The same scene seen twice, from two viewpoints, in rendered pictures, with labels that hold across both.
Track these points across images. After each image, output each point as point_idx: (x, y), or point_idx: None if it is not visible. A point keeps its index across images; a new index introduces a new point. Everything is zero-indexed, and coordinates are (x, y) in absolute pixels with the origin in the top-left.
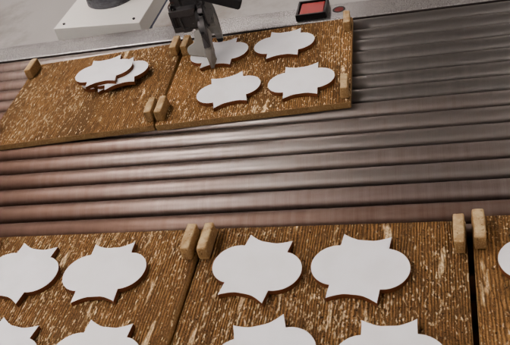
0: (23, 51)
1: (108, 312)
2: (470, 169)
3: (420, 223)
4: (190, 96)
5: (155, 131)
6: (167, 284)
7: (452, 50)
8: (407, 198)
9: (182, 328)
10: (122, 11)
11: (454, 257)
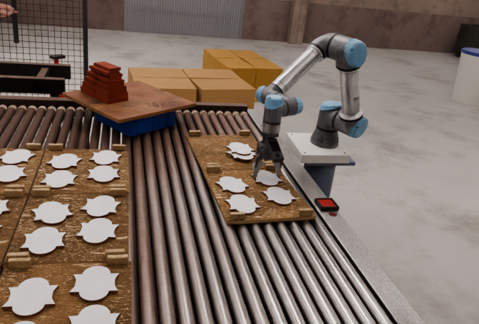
0: None
1: (83, 179)
2: (174, 265)
3: (127, 246)
4: (227, 176)
5: None
6: (96, 189)
7: (294, 258)
8: (154, 248)
9: (72, 195)
10: (311, 148)
11: (102, 256)
